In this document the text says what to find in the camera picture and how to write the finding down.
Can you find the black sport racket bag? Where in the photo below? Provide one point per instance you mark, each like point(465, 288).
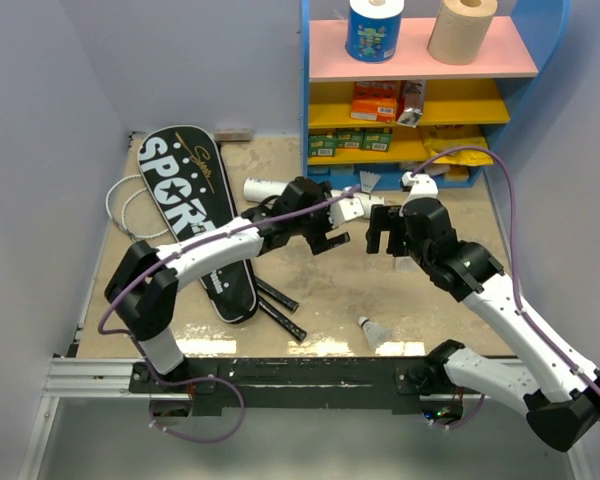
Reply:
point(185, 174)

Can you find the green box middle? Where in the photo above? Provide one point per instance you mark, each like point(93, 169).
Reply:
point(349, 138)

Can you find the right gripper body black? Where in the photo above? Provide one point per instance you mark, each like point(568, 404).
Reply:
point(388, 218)

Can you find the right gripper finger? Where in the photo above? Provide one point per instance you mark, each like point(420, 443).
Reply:
point(398, 239)
point(378, 223)

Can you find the green box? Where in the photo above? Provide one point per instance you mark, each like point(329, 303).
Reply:
point(377, 139)
point(322, 144)
point(349, 138)

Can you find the yellow snack bag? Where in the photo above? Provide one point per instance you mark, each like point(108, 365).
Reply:
point(455, 147)

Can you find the silver snack bag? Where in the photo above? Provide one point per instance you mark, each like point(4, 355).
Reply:
point(411, 101)

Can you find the blue shelf unit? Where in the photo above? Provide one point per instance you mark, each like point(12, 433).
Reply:
point(490, 92)

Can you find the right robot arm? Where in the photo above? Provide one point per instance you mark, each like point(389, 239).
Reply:
point(557, 390)

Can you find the white shuttlecock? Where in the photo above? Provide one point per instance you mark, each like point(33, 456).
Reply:
point(368, 181)

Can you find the green box right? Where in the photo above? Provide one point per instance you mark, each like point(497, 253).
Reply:
point(377, 139)

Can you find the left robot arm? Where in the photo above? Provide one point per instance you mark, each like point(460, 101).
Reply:
point(143, 289)

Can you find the blue wrapped paper roll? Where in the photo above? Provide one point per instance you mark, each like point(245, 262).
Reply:
point(373, 29)

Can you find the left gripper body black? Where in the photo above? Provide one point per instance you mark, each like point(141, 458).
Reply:
point(316, 221)

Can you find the aluminium rail frame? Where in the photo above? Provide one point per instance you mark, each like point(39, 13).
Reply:
point(88, 425)

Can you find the white shuttlecock tube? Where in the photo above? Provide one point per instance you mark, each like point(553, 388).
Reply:
point(256, 190)

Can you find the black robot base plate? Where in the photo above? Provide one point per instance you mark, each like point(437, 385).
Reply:
point(401, 385)

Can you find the small pink eraser box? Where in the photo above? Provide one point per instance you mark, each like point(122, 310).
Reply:
point(233, 135)

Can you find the white shuttlecock front table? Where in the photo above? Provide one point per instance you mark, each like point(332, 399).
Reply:
point(375, 333)

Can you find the orange snack box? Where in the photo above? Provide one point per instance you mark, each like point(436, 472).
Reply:
point(374, 101)

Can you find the green box left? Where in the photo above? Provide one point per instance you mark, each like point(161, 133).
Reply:
point(322, 144)

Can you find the brown paper towel roll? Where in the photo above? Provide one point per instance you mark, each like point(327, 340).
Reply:
point(460, 29)

